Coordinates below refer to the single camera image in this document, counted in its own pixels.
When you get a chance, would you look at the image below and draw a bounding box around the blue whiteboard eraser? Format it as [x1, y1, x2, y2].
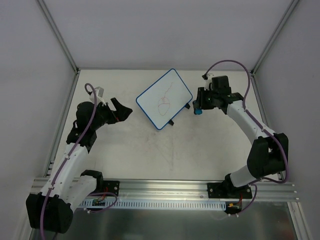
[193, 108, 203, 115]

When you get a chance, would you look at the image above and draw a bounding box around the blue framed whiteboard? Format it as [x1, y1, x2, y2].
[135, 68, 193, 130]

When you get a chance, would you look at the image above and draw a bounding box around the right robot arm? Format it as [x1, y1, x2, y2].
[192, 74, 289, 199]

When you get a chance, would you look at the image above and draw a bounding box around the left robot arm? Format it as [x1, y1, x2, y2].
[26, 97, 133, 234]

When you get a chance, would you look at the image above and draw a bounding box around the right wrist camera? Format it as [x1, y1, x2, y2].
[202, 73, 215, 91]

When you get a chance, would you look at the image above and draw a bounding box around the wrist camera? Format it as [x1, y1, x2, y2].
[89, 86, 108, 106]
[202, 73, 215, 91]

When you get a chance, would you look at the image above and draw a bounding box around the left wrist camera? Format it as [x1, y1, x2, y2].
[89, 86, 108, 106]

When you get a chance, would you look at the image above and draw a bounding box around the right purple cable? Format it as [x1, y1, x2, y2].
[204, 59, 291, 218]

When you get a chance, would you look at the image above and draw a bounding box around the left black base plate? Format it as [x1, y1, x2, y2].
[102, 180, 120, 197]

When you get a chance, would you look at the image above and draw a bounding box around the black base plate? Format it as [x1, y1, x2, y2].
[102, 180, 120, 197]
[206, 182, 253, 199]

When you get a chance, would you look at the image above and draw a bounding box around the aluminium mounting rail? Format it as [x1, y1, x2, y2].
[29, 176, 300, 202]

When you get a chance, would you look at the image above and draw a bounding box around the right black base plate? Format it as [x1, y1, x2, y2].
[206, 182, 253, 199]

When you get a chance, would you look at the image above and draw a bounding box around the slotted cable duct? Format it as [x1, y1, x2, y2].
[78, 198, 227, 211]

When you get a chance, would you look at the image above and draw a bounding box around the right aluminium frame post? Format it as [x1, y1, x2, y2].
[251, 0, 300, 77]

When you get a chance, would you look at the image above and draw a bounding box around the aluminium frame post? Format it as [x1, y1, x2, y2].
[251, 0, 300, 77]
[36, 0, 79, 74]

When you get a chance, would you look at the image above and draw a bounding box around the left aluminium frame post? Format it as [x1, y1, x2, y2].
[36, 0, 79, 74]

